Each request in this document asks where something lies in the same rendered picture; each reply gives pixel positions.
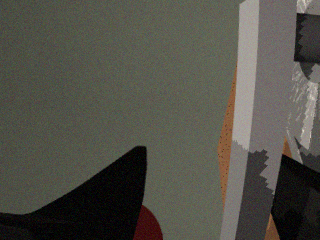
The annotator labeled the grey and red crank handle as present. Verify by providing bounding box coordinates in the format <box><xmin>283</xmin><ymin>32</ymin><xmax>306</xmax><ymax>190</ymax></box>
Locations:
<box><xmin>220</xmin><ymin>0</ymin><xmax>320</xmax><ymax>240</ymax></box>

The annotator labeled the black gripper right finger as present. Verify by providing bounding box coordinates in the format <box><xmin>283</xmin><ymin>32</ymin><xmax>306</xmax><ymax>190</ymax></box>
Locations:
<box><xmin>271</xmin><ymin>155</ymin><xmax>320</xmax><ymax>240</ymax></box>

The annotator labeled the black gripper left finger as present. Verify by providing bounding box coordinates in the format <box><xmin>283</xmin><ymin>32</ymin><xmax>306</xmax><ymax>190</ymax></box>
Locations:
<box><xmin>0</xmin><ymin>145</ymin><xmax>147</xmax><ymax>240</ymax></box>

